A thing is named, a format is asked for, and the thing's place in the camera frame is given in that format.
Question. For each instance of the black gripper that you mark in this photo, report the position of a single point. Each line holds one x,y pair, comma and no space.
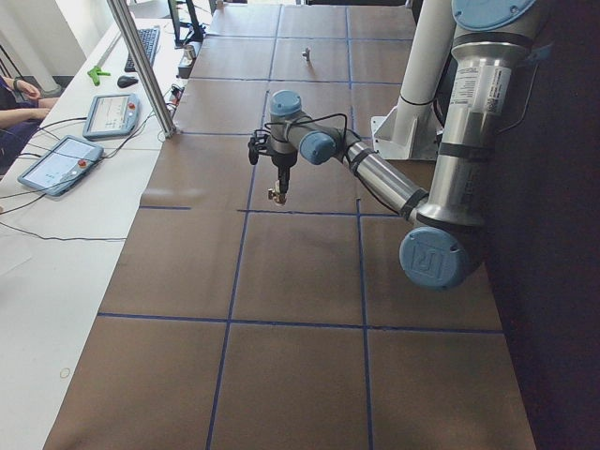
282,163

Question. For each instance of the brass white PPR valve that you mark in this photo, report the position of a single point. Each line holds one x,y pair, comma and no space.
276,196

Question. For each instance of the seated person's forearm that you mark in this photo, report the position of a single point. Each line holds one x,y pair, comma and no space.
13,117

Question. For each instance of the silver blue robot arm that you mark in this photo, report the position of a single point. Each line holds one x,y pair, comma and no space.
441,198

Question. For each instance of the seated person's hand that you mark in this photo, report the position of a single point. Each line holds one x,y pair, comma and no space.
27,89

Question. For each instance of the far blue teach pendant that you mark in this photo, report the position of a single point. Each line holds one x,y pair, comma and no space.
111,116

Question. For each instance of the blue teach pendant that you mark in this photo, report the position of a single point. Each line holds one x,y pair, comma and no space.
111,116
63,166

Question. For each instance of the black computer mouse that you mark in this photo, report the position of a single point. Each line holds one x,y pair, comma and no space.
126,81

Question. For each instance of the black keyboard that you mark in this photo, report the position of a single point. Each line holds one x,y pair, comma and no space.
149,38

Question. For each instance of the green plastic tool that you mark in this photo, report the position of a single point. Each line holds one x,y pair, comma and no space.
95,73

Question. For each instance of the near blue teach pendant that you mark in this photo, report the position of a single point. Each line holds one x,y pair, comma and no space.
63,166

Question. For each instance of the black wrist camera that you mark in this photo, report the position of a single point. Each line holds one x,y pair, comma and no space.
258,146

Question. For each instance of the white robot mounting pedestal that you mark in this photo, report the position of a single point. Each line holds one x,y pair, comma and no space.
410,130

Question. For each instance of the aluminium extrusion post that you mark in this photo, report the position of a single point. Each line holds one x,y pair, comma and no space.
127,26

